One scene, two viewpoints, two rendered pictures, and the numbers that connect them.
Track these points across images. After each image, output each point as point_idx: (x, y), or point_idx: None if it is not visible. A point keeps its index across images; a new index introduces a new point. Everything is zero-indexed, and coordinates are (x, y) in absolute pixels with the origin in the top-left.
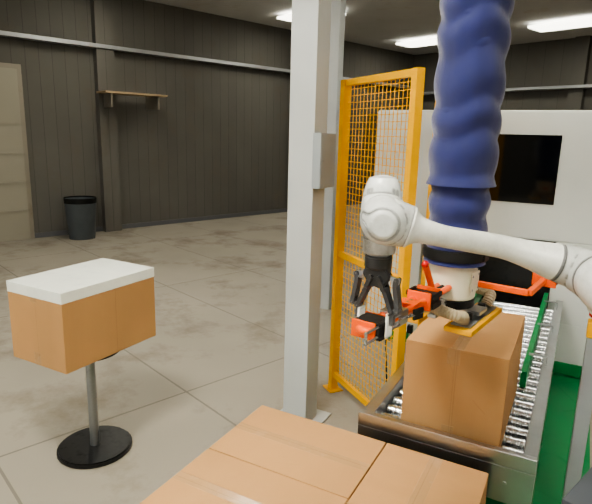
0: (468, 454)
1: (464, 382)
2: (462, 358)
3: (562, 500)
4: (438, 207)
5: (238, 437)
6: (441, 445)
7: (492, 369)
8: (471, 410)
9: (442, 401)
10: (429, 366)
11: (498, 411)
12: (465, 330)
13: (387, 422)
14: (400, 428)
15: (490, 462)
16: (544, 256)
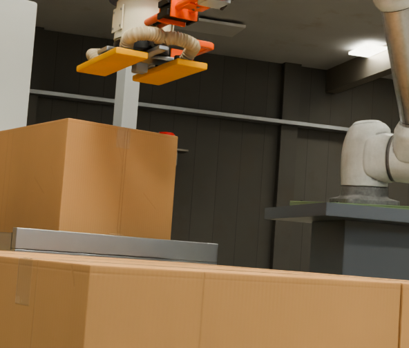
0: (155, 255)
1: (135, 170)
2: (132, 139)
3: (327, 203)
4: None
5: None
6: (126, 251)
7: (162, 149)
8: (141, 206)
9: (110, 201)
10: (96, 154)
11: (168, 201)
12: (200, 62)
13: (59, 235)
14: (76, 239)
15: (177, 259)
16: None
